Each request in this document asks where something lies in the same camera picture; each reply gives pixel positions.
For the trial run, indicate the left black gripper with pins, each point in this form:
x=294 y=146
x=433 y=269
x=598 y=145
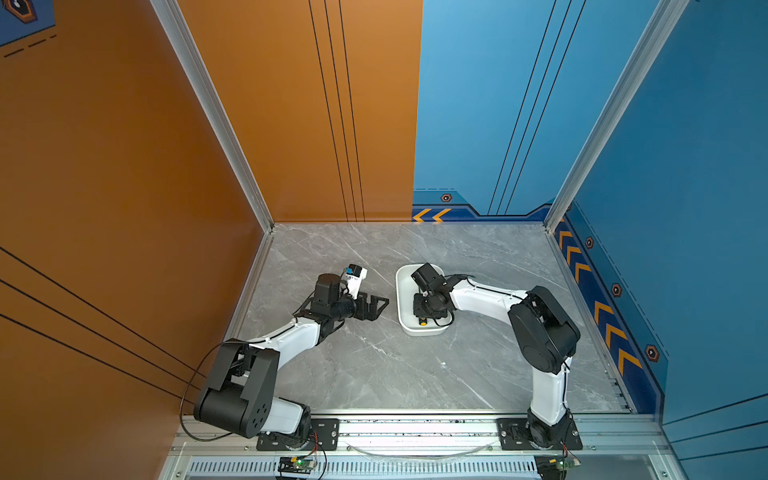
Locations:
x=371 y=313

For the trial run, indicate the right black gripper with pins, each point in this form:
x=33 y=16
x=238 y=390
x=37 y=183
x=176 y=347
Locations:
x=419 y=313

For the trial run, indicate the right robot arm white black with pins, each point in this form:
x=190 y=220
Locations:
x=546 y=335

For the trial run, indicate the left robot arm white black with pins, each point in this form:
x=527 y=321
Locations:
x=239 y=394

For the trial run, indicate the white plastic bin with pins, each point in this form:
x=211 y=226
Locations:
x=405 y=290

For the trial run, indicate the left green circuit board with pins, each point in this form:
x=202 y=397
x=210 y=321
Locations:
x=296 y=467

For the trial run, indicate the green circuit board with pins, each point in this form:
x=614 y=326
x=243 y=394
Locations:
x=556 y=467
x=296 y=467

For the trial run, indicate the right green circuit board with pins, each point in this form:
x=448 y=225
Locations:
x=556 y=467

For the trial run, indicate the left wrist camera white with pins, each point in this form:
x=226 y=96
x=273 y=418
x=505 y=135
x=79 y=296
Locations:
x=352 y=279

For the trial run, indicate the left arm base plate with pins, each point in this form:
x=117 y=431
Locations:
x=321 y=433

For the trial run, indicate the aluminium front rail frame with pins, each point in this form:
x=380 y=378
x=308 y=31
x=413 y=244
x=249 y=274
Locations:
x=432 y=445

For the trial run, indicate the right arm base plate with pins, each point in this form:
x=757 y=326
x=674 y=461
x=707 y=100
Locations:
x=530 y=433

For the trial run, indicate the left aluminium corner post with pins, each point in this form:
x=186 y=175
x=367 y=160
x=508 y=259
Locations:
x=176 y=29

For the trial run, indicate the aluminium corner post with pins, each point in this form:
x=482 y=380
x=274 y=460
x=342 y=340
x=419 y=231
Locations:
x=176 y=29
x=652 y=40

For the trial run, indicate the right aluminium corner post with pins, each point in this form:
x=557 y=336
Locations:
x=652 y=40

